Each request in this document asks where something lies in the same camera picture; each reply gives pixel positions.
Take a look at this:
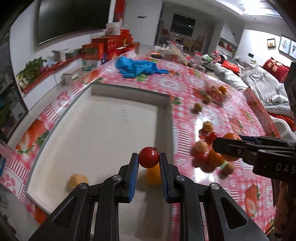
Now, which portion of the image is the white grey-rimmed tray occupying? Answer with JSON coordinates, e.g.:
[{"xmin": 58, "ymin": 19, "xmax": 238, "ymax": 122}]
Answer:
[{"xmin": 27, "ymin": 83, "xmax": 174, "ymax": 240}]

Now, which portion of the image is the green potted plant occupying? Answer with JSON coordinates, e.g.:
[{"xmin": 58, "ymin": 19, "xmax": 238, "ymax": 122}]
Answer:
[{"xmin": 16, "ymin": 56, "xmax": 47, "ymax": 85}]

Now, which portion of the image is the tan husk fruit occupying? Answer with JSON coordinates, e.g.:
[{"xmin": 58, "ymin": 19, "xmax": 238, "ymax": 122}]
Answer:
[{"xmin": 193, "ymin": 141, "xmax": 208, "ymax": 153}]

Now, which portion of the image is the blue plastic gloves pile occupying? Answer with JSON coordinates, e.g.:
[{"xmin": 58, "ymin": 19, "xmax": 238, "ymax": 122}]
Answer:
[{"xmin": 115, "ymin": 56, "xmax": 169, "ymax": 78}]

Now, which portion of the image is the grey bedding sofa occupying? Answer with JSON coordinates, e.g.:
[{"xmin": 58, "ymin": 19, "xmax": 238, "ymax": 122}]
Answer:
[{"xmin": 207, "ymin": 56, "xmax": 295, "ymax": 140}]

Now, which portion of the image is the stack of red gift boxes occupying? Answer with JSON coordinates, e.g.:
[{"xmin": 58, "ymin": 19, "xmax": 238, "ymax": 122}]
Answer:
[{"xmin": 81, "ymin": 29, "xmax": 140, "ymax": 62}]

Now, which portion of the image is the kiwi on paw print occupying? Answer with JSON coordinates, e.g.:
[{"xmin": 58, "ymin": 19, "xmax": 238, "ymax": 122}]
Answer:
[{"xmin": 194, "ymin": 103, "xmax": 203, "ymax": 113}]

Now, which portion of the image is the red embroidered cushion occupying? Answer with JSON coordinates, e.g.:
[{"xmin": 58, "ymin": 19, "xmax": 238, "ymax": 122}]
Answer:
[{"xmin": 263, "ymin": 58, "xmax": 290, "ymax": 83}]

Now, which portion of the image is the black wall television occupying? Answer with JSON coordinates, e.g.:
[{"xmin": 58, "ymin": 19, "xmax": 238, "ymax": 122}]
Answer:
[{"xmin": 38, "ymin": 0, "xmax": 111, "ymax": 44}]

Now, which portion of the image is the red strawberry pattern tablecloth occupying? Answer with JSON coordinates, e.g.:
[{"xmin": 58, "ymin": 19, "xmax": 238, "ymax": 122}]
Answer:
[{"xmin": 0, "ymin": 49, "xmax": 282, "ymax": 241}]

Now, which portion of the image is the clear glass fruit bowl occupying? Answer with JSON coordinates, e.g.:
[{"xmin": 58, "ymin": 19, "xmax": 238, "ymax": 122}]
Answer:
[{"xmin": 204, "ymin": 81, "xmax": 231, "ymax": 105}]

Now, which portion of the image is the kiwi near bowl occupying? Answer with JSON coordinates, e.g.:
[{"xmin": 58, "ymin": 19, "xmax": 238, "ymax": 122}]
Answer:
[{"xmin": 203, "ymin": 95, "xmax": 212, "ymax": 104}]

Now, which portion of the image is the red cherry tomato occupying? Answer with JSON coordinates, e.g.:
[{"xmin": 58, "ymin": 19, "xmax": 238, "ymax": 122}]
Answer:
[
  {"xmin": 138, "ymin": 147, "xmax": 159, "ymax": 169},
  {"xmin": 205, "ymin": 132, "xmax": 217, "ymax": 145},
  {"xmin": 195, "ymin": 152, "xmax": 208, "ymax": 166}
]

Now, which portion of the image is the golden husk fruit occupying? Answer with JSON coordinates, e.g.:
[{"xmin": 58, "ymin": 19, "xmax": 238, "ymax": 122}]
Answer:
[{"xmin": 202, "ymin": 121, "xmax": 214, "ymax": 133}]

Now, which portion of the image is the mandarin in bowl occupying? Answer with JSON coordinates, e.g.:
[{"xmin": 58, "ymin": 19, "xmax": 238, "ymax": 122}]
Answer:
[{"xmin": 219, "ymin": 85, "xmax": 227, "ymax": 94}]

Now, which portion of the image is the orange mandarin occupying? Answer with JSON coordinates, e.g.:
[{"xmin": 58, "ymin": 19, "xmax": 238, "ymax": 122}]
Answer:
[
  {"xmin": 146, "ymin": 163, "xmax": 162, "ymax": 187},
  {"xmin": 207, "ymin": 149, "xmax": 225, "ymax": 168},
  {"xmin": 221, "ymin": 133, "xmax": 242, "ymax": 162}
]

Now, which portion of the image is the small pale husk fruit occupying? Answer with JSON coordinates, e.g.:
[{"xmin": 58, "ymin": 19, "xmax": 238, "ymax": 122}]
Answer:
[{"xmin": 68, "ymin": 173, "xmax": 89, "ymax": 189}]

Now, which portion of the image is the brown kiwi fruit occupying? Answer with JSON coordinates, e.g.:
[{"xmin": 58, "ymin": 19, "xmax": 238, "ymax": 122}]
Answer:
[{"xmin": 223, "ymin": 162, "xmax": 235, "ymax": 176}]

